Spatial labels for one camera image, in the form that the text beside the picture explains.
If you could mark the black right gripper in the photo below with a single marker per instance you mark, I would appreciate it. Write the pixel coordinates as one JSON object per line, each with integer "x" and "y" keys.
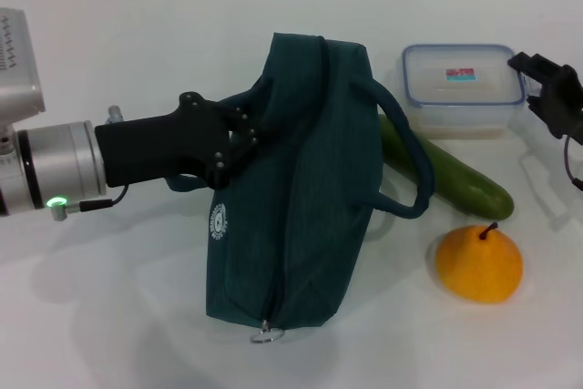
{"x": 569, "y": 102}

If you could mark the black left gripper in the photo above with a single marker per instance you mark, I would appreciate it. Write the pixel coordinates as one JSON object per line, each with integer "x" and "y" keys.
{"x": 150, "y": 147}

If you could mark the clear blue-rimmed food container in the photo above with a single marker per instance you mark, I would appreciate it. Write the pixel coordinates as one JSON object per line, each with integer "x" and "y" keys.
{"x": 455, "y": 88}

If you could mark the teal fabric lunch bag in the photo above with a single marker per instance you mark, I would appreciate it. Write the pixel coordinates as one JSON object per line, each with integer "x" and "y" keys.
{"x": 319, "y": 179}

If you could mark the green cucumber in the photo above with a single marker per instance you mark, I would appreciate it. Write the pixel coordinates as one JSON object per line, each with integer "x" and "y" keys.
{"x": 473, "y": 188}

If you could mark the orange yellow pear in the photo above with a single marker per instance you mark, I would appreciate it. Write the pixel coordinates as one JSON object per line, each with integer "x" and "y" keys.
{"x": 478, "y": 266}

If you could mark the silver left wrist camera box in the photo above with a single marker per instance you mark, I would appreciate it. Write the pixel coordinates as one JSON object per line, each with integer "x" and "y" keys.
{"x": 18, "y": 65}

